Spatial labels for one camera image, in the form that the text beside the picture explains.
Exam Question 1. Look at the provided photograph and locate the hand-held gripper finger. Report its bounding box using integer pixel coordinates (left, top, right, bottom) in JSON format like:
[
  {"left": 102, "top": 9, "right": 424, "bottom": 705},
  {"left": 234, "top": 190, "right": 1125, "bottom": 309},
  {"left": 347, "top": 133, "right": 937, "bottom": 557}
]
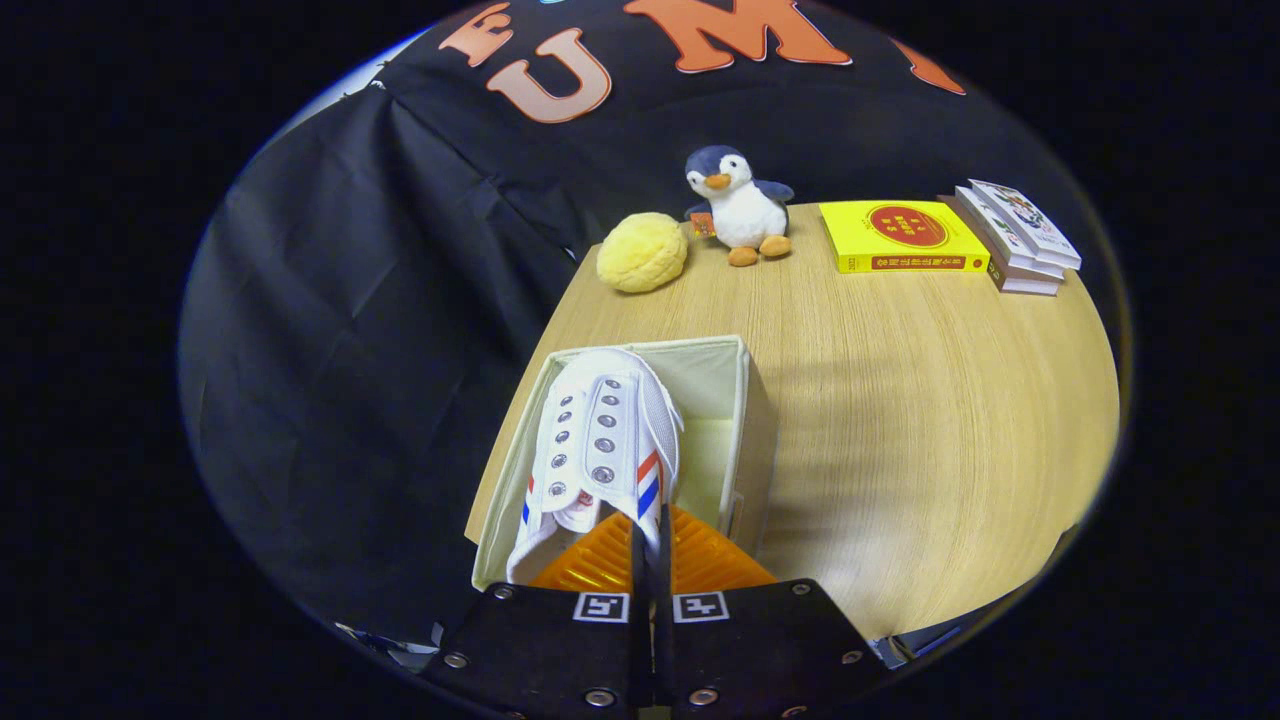
[
  {"left": 652, "top": 503, "right": 886, "bottom": 720},
  {"left": 420, "top": 505, "right": 653, "bottom": 720}
]

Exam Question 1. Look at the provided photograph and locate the beige fabric storage box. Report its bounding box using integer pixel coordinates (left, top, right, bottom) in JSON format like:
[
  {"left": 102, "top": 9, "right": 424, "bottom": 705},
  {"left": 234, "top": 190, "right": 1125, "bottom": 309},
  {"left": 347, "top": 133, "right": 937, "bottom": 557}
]
[{"left": 465, "top": 335, "right": 779, "bottom": 593}]

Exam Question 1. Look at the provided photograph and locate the white shoe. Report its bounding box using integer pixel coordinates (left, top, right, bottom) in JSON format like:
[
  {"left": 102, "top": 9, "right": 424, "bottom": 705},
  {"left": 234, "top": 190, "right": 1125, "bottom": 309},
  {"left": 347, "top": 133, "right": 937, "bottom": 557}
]
[{"left": 505, "top": 347, "right": 686, "bottom": 586}]

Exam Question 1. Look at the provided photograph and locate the yellow round plush toy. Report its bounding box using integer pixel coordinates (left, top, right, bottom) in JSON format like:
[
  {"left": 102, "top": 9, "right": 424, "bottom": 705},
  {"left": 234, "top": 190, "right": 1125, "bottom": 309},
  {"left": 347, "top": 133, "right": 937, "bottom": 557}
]
[{"left": 597, "top": 212, "right": 689, "bottom": 294}]

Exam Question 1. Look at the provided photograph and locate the penguin plush toy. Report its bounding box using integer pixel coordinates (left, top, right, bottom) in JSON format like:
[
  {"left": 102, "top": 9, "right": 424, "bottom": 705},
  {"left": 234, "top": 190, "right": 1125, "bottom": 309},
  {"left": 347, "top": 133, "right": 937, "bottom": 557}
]
[{"left": 684, "top": 145, "right": 796, "bottom": 268}]

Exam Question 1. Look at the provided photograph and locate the yellow book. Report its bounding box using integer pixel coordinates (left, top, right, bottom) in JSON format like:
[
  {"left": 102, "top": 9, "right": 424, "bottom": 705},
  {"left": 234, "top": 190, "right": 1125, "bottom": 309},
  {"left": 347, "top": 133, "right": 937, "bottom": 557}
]
[{"left": 818, "top": 200, "right": 991, "bottom": 274}]

